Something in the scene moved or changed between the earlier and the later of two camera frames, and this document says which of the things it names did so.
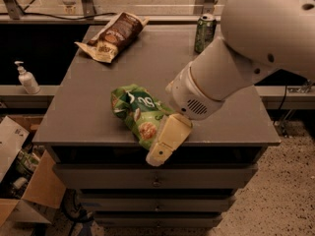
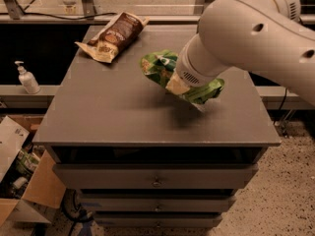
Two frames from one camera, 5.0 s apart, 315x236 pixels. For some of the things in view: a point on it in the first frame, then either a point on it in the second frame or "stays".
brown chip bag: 122,29 stays
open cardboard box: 27,172 stays
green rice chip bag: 143,113 -> 161,65
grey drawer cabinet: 94,151 stays
